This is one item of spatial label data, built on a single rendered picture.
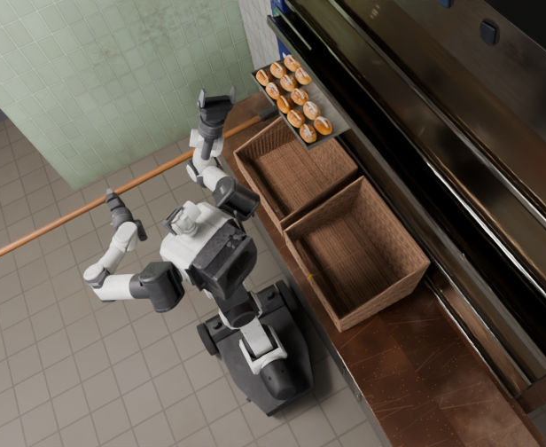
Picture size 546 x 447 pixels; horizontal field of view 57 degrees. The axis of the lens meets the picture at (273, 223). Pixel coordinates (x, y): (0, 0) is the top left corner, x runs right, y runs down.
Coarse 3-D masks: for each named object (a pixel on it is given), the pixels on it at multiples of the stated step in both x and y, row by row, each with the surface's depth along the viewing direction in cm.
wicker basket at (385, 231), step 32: (352, 192) 253; (320, 224) 263; (352, 224) 264; (384, 224) 244; (352, 256) 255; (384, 256) 252; (416, 256) 227; (320, 288) 234; (352, 288) 246; (352, 320) 232
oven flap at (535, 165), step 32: (352, 0) 174; (384, 0) 160; (384, 32) 164; (416, 32) 151; (416, 64) 155; (448, 64) 144; (448, 96) 147; (480, 96) 137; (480, 128) 140; (512, 128) 130; (512, 160) 133; (544, 160) 125; (512, 192) 133; (544, 192) 127; (544, 224) 127
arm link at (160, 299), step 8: (136, 280) 175; (160, 280) 171; (168, 280) 175; (136, 288) 174; (144, 288) 173; (152, 288) 171; (160, 288) 172; (168, 288) 174; (136, 296) 176; (144, 296) 175; (152, 296) 173; (160, 296) 173; (168, 296) 175; (176, 296) 179; (152, 304) 177; (160, 304) 174; (168, 304) 175
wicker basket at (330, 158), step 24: (264, 144) 288; (288, 144) 296; (336, 144) 260; (240, 168) 288; (264, 168) 290; (288, 168) 287; (312, 168) 285; (336, 168) 269; (264, 192) 282; (288, 192) 279; (312, 192) 277; (336, 192) 259; (288, 216) 254
